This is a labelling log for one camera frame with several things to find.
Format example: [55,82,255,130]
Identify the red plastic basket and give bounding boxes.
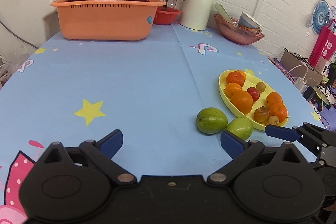
[153,9,181,25]

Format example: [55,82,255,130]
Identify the blue paper fan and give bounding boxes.
[306,0,330,35]

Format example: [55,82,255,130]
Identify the white appliance with screen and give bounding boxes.
[1,0,60,61]

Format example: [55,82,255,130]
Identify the blue patterned tablecloth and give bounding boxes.
[0,21,326,224]

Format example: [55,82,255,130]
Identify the yellow orange citrus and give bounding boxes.
[236,70,246,80]

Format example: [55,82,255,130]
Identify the green white plate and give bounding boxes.
[215,3,234,24]

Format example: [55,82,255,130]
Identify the pink shopping bag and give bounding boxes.
[308,19,335,69]

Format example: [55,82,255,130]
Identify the small tangerine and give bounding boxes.
[224,83,242,98]

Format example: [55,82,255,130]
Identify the dark green mango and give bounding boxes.
[196,107,228,135]

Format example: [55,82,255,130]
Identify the red apple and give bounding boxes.
[253,106,270,123]
[247,87,260,102]

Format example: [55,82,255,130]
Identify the brown longan front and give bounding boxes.
[256,82,266,93]

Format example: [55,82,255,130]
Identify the light green apple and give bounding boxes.
[226,117,253,140]

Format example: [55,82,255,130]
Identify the orange plastic basket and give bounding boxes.
[51,0,165,41]

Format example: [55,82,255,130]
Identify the pink glass bowl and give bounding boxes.
[214,14,264,46]

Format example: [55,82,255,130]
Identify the white thermos jug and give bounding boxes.
[179,0,213,31]

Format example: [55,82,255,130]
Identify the yellow plastic plate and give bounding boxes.
[218,70,274,131]

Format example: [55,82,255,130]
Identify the reddish orange tangerine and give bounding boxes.
[226,71,245,87]

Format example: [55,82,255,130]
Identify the white blue ceramic bowl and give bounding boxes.
[238,11,261,33]

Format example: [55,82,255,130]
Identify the large orange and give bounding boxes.
[265,92,283,109]
[230,90,253,115]

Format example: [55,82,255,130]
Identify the brown kiwi fruit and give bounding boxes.
[266,115,280,126]

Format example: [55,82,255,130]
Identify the cardboard box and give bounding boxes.
[280,50,323,86]

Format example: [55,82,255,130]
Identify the large orange front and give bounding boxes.
[230,90,253,115]

